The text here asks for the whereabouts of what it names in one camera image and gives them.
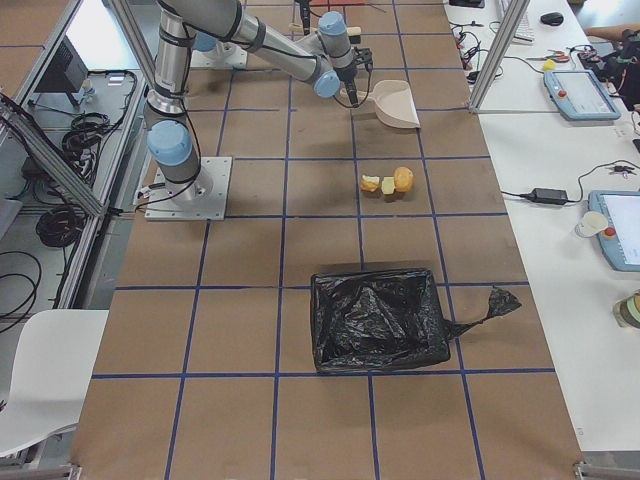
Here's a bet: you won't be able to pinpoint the black adapter on desk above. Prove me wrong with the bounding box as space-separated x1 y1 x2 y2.
530 188 569 205

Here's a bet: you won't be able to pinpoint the black cable coils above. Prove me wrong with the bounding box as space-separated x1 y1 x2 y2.
37 112 126 249

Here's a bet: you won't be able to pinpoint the black bag lined bin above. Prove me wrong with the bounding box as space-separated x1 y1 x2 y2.
310 268 521 374

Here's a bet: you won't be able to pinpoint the blue teach pendant near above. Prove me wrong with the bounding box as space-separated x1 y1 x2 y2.
588 190 639 272

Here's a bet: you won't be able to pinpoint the blue teach pendant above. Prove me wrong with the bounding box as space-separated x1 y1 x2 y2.
588 190 639 272
543 70 621 121

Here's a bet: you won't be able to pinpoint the aluminium frame post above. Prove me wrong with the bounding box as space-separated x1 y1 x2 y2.
468 0 529 114

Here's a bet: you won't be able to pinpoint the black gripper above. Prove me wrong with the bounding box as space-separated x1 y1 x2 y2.
342 64 358 107

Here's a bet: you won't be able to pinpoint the yellow sponge chunk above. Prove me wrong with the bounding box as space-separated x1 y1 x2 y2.
381 177 395 195
360 175 381 193

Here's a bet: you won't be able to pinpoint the orange handled scissors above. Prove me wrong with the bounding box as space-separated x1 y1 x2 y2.
526 50 570 63

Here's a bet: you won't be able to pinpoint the grey electronics box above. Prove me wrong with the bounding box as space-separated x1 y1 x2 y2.
35 36 88 94

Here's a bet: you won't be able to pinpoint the white paper cup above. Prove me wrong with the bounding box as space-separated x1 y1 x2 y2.
574 211 609 238

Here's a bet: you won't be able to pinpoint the blue teach pendant far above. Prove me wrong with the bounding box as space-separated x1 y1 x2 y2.
543 70 621 121

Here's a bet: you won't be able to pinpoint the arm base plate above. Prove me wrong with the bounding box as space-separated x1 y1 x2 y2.
190 42 247 70
144 157 232 221

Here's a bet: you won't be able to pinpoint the white chair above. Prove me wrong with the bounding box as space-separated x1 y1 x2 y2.
1 309 109 457

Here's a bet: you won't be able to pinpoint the black computer mouse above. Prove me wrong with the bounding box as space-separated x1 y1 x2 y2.
539 12 564 27

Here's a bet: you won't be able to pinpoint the beige plastic dustpan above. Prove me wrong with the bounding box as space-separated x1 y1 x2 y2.
356 80 421 129

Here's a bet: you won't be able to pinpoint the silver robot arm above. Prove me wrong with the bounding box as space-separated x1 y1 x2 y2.
295 0 311 35
144 1 372 199

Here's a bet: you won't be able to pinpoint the tape roll stack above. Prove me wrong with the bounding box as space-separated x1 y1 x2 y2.
613 293 640 329

